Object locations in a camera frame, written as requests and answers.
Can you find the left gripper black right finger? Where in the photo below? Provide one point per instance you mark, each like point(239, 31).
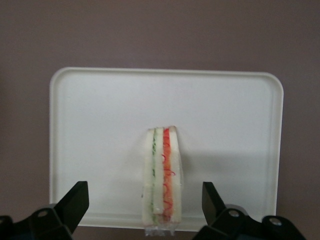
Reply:
point(212, 202)

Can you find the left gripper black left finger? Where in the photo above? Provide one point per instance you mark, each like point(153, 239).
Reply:
point(75, 200)

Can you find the triangular sandwich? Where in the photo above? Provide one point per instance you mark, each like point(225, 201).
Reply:
point(160, 175)

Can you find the cream plastic tray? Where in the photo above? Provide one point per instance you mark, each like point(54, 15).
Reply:
point(212, 120)

